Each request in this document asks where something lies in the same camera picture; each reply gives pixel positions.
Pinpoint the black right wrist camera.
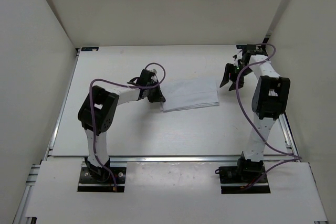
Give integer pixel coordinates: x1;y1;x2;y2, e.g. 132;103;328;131
242;44;267;56

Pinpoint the blue left corner label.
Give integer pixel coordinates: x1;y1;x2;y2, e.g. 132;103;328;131
81;47;99;51

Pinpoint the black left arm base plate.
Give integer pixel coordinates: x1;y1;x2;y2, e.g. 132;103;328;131
77;166;127;193

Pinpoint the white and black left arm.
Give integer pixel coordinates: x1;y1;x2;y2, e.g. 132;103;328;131
78;81;165;182

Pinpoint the white skirt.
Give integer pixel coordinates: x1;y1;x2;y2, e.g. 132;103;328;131
161;77;219;112

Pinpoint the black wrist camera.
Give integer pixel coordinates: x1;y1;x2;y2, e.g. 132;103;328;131
242;44;267;56
136;69;158;87

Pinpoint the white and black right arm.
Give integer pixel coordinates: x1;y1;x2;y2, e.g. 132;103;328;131
220;50;290;182

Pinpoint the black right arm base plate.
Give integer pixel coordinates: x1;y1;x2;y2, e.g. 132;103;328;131
215;166;271;195

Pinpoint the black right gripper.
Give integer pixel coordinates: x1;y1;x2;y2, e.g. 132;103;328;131
219;63;253;91

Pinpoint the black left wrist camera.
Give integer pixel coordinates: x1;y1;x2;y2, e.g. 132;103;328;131
136;69;158;87

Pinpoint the aluminium front table rail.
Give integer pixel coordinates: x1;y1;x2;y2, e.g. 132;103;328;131
45;155;294;163

